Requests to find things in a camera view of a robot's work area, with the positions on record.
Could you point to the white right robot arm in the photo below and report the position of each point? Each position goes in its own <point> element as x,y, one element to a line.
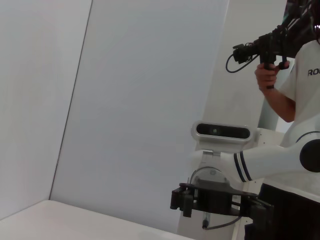
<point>270,160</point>

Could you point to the person right hand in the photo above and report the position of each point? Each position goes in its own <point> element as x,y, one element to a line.
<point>265,78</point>

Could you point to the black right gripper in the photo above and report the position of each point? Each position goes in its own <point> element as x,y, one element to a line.
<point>215,200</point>

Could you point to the person in white shirt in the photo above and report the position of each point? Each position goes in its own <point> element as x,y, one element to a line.
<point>307,105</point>

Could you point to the person head dark hair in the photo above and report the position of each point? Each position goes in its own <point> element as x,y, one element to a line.
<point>318,37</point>

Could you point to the black trousers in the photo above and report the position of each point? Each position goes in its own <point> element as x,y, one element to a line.
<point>295,215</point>

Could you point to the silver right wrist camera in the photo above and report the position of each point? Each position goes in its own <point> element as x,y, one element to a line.
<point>220,131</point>

